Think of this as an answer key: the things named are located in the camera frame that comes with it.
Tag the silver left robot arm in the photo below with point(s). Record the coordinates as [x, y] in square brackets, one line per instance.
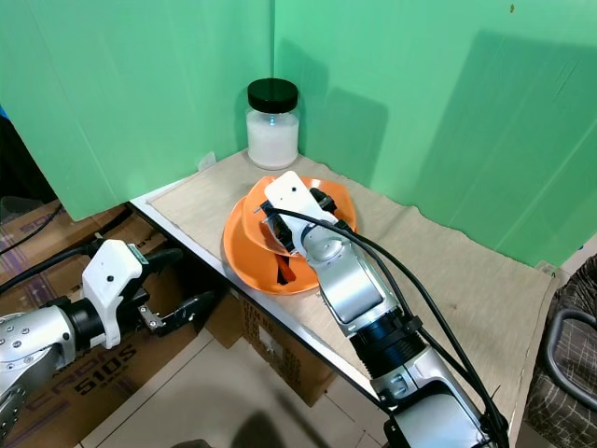
[33, 350]

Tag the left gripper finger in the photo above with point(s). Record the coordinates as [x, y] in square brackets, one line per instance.
[191, 308]
[163, 258]

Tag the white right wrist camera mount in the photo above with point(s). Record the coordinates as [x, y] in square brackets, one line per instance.
[289, 191]

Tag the white table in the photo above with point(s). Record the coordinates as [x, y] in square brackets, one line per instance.
[182, 238]

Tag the beige woven table mat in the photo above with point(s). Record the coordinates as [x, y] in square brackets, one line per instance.
[457, 271]

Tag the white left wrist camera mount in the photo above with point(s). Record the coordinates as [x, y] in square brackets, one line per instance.
[112, 280]

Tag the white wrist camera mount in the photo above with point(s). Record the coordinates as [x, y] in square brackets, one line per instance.
[289, 191]
[112, 280]

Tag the large orange plastic plate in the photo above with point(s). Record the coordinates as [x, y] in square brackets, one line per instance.
[242, 261]

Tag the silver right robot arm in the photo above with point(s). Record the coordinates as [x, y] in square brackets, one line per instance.
[359, 299]

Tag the brown printed cardboard box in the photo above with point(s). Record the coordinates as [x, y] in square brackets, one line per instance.
[275, 359]
[140, 392]
[37, 233]

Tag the green backdrop board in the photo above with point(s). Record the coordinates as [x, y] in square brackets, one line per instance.
[131, 93]
[448, 112]

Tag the black chair patterned cushion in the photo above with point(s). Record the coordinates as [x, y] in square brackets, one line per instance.
[560, 373]

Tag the glass jar black lid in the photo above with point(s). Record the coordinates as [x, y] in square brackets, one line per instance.
[272, 140]

